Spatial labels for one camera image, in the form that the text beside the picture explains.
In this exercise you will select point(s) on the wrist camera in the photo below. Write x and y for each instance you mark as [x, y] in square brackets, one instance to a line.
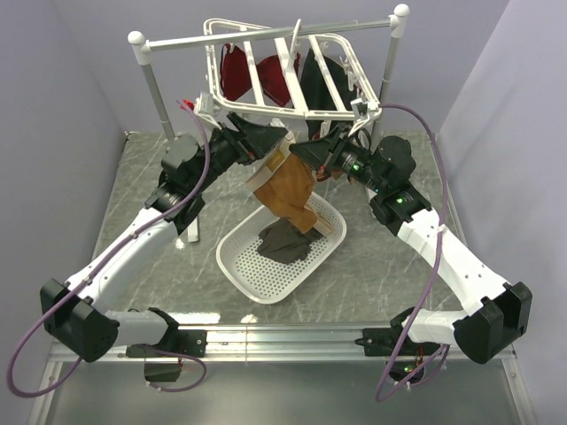
[364, 112]
[203, 108]

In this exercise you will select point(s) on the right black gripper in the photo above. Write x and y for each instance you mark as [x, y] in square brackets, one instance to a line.
[317, 152]

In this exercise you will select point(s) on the orange-brown underwear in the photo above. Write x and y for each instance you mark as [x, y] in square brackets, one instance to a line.
[284, 183]

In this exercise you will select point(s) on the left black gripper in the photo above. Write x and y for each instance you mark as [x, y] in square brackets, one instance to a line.
[250, 142]

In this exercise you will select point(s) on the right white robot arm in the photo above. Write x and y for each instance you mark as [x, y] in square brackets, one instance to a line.
[494, 313]

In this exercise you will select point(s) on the silver drying rack stand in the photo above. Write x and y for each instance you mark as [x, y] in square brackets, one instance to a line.
[143, 49]

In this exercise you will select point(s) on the white perforated laundry basket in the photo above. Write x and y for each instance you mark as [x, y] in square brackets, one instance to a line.
[266, 281]

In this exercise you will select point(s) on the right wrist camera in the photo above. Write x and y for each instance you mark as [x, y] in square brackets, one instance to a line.
[364, 112]

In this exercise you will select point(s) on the grey beige-banded underwear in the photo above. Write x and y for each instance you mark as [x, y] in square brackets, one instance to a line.
[284, 243]

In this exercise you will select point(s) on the white clip hanger frame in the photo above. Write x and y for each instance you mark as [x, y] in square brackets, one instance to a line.
[220, 32]

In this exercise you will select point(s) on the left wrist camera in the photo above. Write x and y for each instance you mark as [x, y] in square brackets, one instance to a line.
[203, 108]

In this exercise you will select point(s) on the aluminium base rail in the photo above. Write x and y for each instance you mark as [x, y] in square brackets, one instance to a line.
[249, 342]

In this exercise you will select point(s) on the black garment on hanger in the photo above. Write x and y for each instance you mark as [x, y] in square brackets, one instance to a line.
[314, 87]

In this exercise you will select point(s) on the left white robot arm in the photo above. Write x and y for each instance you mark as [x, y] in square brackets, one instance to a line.
[80, 309]

